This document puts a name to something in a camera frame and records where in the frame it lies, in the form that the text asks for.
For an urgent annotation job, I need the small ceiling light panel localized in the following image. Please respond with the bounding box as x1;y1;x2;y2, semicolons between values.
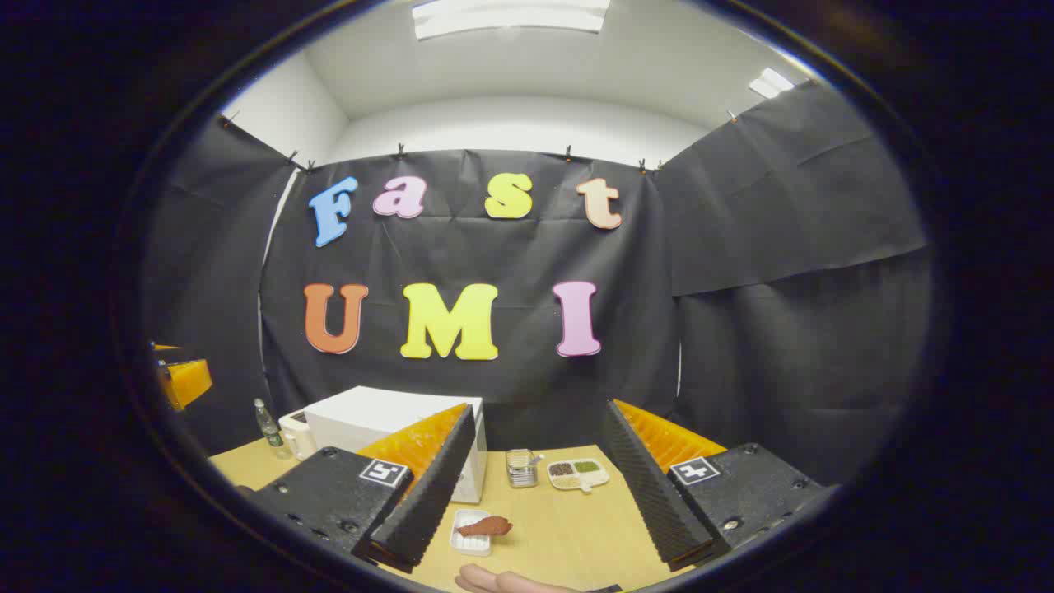
748;68;795;100

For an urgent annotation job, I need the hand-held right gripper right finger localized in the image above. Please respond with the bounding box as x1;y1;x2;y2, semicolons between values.
599;399;841;573

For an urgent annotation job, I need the white kettle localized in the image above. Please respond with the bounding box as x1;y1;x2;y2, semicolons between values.
278;409;318;460

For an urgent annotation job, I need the brown meat piece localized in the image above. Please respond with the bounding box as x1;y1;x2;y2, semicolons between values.
457;516;514;539

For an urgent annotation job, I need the divided dish of beans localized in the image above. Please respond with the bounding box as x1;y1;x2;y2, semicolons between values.
547;458;611;493

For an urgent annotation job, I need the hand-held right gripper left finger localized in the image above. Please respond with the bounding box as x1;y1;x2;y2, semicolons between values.
239;402;478;575

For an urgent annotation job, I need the small white tray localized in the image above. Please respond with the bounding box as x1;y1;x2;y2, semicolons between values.
449;508;495;557

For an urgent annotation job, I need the black backdrop cloth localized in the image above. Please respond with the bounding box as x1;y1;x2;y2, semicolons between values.
144;78;935;487

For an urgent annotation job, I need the small glass jar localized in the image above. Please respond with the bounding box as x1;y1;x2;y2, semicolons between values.
506;449;540;489

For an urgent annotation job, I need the clear plastic bottle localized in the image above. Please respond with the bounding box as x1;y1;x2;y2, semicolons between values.
253;399;293;460

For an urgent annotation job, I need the large ceiling light panel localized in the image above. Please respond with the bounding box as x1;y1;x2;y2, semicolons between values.
412;0;612;40

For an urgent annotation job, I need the white microwave oven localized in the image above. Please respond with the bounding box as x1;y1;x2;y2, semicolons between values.
303;385;488;505

